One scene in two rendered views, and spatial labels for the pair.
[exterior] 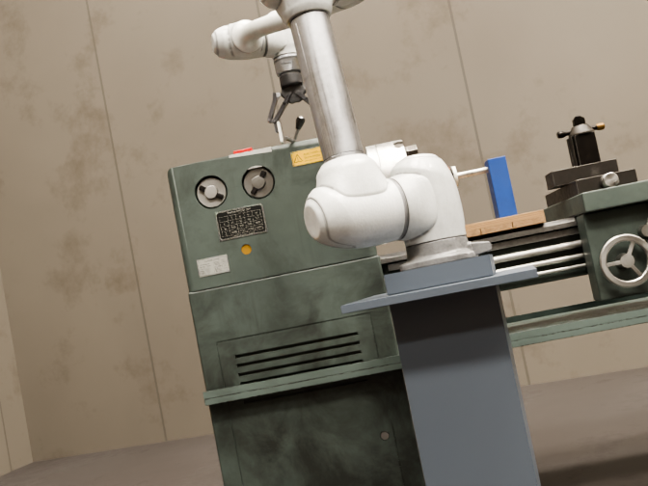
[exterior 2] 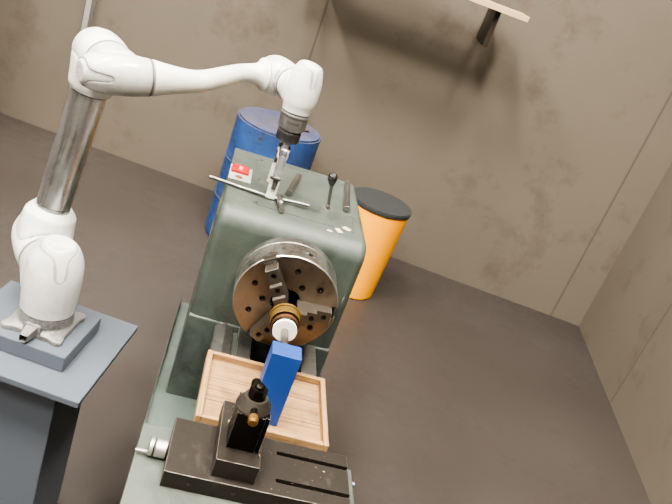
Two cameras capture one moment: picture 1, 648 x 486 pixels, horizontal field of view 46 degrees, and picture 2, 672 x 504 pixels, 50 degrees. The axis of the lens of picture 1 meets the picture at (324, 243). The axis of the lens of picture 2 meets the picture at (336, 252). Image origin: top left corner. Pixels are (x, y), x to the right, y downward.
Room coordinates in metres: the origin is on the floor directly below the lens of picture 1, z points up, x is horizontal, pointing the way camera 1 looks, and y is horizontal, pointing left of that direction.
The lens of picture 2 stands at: (2.14, -2.14, 2.11)
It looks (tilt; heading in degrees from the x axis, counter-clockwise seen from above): 24 degrees down; 75
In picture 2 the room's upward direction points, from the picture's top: 21 degrees clockwise
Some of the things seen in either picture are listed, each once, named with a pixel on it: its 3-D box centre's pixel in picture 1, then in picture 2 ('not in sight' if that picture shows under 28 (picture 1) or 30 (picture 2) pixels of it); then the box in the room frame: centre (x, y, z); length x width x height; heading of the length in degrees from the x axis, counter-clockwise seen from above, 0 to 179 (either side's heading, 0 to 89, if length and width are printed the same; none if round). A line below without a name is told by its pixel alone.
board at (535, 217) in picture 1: (488, 229); (263, 400); (2.54, -0.55, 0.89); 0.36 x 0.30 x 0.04; 176
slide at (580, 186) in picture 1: (587, 189); (259, 470); (2.50, -0.89, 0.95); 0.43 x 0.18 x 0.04; 176
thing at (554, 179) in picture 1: (580, 175); (238, 440); (2.44, -0.85, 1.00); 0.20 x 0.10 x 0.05; 86
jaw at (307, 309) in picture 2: not in sight; (315, 313); (2.64, -0.35, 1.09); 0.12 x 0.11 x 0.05; 176
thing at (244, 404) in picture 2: (580, 130); (254, 401); (2.44, -0.88, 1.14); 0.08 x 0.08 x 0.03
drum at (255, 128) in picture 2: not in sight; (261, 181); (2.72, 2.35, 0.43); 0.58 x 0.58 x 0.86
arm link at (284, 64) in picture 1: (288, 67); (292, 120); (2.45, 0.00, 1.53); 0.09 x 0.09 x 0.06
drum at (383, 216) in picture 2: not in sight; (364, 244); (3.45, 2.01, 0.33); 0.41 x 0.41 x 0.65
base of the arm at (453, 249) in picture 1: (445, 251); (42, 317); (1.89, -0.29, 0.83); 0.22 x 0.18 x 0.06; 76
